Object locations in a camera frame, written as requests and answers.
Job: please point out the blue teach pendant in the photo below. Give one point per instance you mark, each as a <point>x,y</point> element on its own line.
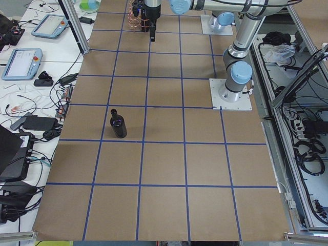
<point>23,64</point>
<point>51,26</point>

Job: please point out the dark glass wine bottle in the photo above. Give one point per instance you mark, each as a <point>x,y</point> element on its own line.
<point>117,123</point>

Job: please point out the black laptop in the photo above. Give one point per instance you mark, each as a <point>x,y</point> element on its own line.
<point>16,148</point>

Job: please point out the blue teach pendant near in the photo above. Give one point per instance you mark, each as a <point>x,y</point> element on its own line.
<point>23,64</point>

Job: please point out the copper wire wine basket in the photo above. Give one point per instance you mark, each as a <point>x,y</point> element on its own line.
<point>134,22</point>

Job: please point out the green bowl with blocks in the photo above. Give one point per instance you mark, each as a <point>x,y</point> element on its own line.
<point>89,6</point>

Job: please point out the blue teach pendant far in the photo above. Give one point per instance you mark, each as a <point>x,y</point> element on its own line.
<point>51,26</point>

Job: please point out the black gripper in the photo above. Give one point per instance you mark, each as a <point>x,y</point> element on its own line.
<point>152,15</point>

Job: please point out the black power brick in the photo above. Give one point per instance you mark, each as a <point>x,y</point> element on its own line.
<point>39,123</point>

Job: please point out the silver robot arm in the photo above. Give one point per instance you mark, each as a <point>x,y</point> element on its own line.
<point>239,72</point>
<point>220,20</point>

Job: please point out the dark wine bottle in basket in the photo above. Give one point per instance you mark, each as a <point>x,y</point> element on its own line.
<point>144,23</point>

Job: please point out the black power adapter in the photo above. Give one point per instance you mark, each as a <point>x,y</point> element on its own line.
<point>86,20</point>

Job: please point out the aluminium frame post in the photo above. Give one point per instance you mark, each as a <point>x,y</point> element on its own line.
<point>76,28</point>

